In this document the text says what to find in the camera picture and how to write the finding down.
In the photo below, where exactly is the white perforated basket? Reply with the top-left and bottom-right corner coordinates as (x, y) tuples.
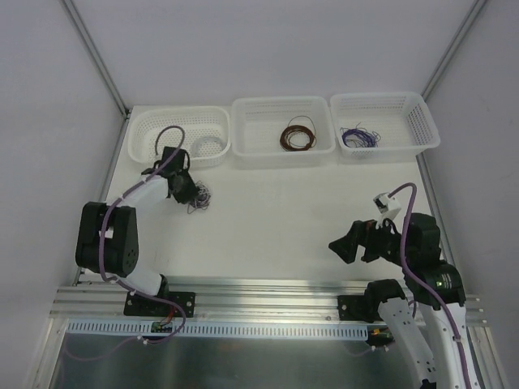
(330, 92), (440, 164)
(127, 105), (231, 169)
(230, 96), (336, 169)

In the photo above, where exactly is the white slotted cable duct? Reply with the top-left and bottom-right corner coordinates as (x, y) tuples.
(66, 319), (368, 341)

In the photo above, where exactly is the right frame post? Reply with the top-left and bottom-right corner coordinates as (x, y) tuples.
(421, 0), (489, 102)

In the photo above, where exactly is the frame post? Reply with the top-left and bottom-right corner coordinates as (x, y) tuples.
(421, 0), (489, 102)
(59, 0), (130, 118)

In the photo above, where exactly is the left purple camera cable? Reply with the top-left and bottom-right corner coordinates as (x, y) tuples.
(99, 126), (187, 345)

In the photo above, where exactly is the left white perforated basket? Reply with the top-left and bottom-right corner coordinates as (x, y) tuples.
(127, 105), (231, 169)

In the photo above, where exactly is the white coiled cable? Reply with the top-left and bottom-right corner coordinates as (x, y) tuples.
(191, 136), (225, 157)

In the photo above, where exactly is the left frame post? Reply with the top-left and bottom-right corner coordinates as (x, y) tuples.
(59, 0), (130, 118)

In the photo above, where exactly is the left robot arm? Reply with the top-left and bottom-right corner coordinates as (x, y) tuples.
(75, 147), (199, 315)

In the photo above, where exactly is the purple cable bundle in basket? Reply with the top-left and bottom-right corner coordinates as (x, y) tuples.
(339, 121), (382, 149)

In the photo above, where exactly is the right white perforated basket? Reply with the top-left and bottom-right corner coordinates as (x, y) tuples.
(330, 92), (440, 164)

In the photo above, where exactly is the brown coiled cable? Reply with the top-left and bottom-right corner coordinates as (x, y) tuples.
(278, 115), (318, 152)

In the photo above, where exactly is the aluminium mounting rail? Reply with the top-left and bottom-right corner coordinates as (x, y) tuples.
(47, 275), (486, 325)

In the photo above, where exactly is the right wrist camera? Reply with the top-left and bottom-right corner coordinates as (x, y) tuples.
(373, 193), (401, 224)

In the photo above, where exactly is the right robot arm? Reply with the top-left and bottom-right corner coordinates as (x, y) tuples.
(328, 213), (481, 388)

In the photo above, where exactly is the middle white perforated basket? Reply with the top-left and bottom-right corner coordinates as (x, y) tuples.
(230, 96), (336, 169)

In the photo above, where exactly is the multicolour cable bundle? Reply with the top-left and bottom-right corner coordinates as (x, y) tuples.
(186, 182), (212, 216)

